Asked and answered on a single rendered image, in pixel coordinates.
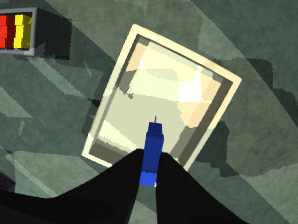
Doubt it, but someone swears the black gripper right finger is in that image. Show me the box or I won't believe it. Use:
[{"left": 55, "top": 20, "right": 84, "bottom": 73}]
[{"left": 156, "top": 151, "right": 249, "bottom": 224}]

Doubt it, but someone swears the cream shallow square tray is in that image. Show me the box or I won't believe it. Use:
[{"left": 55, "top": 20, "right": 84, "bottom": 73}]
[{"left": 82, "top": 24, "right": 241, "bottom": 171}]

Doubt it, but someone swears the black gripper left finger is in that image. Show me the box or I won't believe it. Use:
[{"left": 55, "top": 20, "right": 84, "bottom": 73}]
[{"left": 0, "top": 149, "right": 144, "bottom": 224}]

